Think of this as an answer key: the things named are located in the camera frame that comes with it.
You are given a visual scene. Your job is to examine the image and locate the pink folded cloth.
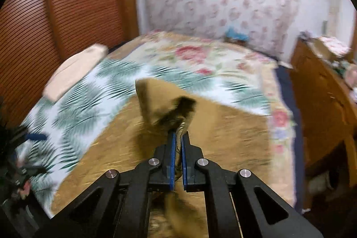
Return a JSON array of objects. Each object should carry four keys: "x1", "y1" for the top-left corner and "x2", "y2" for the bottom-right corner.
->
[{"x1": 43, "y1": 43, "x2": 109, "y2": 102}]

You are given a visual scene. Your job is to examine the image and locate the floral palm-leaf bedsheet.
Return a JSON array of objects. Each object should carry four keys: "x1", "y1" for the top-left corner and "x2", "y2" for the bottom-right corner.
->
[{"x1": 16, "y1": 30, "x2": 298, "y2": 209}]

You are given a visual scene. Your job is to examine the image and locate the wooden louvered wardrobe door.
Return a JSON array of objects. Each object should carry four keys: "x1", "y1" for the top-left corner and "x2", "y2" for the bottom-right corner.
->
[{"x1": 0, "y1": 0, "x2": 140, "y2": 128}]

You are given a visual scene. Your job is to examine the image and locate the pink kettle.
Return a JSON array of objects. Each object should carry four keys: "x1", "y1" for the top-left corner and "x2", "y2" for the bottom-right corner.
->
[{"x1": 345, "y1": 63, "x2": 357, "y2": 88}]

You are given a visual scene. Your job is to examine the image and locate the cardboard box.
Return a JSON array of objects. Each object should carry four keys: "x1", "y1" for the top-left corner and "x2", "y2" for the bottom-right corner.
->
[{"x1": 312, "y1": 39, "x2": 339, "y2": 60}]

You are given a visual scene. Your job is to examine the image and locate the navy blue mattress cover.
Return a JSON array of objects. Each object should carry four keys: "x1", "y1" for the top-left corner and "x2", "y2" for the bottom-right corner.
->
[{"x1": 274, "y1": 59, "x2": 306, "y2": 212}]

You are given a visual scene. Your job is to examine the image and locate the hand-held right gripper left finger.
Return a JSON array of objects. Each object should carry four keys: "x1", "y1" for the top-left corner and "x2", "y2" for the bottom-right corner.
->
[{"x1": 33, "y1": 132, "x2": 177, "y2": 238}]

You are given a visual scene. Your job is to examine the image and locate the wooden cabinet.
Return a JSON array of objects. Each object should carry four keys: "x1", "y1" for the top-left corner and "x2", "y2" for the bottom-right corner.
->
[{"x1": 289, "y1": 37, "x2": 357, "y2": 201}]

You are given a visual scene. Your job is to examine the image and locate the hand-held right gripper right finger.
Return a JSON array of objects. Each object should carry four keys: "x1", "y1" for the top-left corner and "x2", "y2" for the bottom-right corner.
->
[{"x1": 180, "y1": 132, "x2": 324, "y2": 238}]

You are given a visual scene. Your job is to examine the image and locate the blue box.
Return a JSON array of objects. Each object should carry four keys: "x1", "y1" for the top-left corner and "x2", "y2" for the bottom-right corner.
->
[{"x1": 224, "y1": 27, "x2": 250, "y2": 42}]

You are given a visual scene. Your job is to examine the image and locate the floral cloth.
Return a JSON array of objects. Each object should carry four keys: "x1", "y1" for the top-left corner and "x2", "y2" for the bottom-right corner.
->
[{"x1": 318, "y1": 35, "x2": 352, "y2": 55}]

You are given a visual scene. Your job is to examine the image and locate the brown gold-patterned shirt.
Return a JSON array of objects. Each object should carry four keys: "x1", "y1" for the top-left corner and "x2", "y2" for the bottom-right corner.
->
[{"x1": 51, "y1": 77, "x2": 276, "y2": 238}]

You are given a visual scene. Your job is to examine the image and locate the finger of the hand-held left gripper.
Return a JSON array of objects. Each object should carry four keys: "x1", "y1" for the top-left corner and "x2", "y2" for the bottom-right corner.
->
[{"x1": 25, "y1": 133, "x2": 47, "y2": 142}]

